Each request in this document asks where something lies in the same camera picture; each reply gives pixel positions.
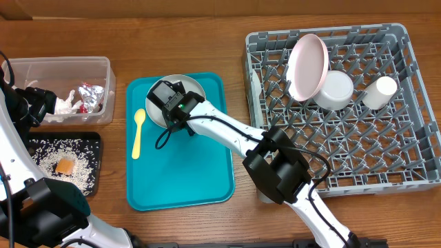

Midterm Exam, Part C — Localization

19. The yellow plastic fork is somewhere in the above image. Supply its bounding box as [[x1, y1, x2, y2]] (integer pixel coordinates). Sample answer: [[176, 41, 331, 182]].
[[132, 108, 146, 160]]

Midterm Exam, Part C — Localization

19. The large white plate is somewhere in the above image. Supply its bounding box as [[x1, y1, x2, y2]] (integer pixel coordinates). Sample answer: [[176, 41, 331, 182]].
[[286, 34, 329, 101]]

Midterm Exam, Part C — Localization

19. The black plastic tray bin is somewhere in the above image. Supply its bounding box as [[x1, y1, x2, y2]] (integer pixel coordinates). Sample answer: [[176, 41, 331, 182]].
[[25, 131, 103, 198]]

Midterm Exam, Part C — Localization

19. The silver red wrapper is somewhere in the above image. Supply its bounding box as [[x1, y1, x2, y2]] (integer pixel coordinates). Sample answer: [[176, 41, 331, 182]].
[[78, 82, 104, 113]]

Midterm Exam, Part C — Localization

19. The white upturned cup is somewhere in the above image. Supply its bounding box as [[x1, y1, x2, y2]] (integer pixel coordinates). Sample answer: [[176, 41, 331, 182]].
[[362, 76, 398, 110]]

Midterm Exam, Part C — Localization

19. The spilled white rice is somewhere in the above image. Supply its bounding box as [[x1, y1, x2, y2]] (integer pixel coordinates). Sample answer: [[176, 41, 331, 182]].
[[29, 138, 101, 196]]

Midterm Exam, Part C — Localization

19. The clear plastic bin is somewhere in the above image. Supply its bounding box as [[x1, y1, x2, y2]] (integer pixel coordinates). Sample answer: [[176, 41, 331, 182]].
[[1, 56, 116, 125]]

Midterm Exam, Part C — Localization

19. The small grey bowl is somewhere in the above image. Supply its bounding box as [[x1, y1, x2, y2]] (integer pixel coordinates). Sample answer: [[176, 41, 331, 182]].
[[313, 70, 353, 110]]

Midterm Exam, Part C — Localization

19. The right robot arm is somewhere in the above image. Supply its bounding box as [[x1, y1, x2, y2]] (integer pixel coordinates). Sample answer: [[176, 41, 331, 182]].
[[147, 81, 361, 247]]

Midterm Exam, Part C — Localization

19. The small red wrapper piece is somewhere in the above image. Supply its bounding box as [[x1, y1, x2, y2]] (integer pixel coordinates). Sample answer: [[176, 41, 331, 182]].
[[79, 105, 88, 114]]

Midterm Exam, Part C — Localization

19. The teal serving tray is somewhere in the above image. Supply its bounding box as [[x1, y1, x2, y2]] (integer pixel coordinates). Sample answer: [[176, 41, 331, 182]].
[[125, 76, 235, 211]]

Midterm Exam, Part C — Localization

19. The orange food cube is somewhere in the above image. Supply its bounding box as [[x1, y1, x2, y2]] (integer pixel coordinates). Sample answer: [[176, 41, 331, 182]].
[[55, 158, 75, 175]]

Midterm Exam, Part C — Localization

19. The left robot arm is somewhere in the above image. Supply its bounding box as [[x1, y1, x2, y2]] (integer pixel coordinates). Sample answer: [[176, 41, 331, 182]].
[[1, 68, 144, 248]]

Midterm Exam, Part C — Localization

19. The grey round plate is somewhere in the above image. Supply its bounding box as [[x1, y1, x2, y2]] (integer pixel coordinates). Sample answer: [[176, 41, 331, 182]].
[[145, 74, 206, 128]]

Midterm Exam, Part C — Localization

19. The grey dishwasher rack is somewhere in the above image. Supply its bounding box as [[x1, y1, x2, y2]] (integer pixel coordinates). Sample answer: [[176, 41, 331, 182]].
[[244, 23, 440, 198]]

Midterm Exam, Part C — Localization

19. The white napkin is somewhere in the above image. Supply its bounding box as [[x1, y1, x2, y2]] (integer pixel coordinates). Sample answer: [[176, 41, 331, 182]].
[[44, 90, 83, 123]]

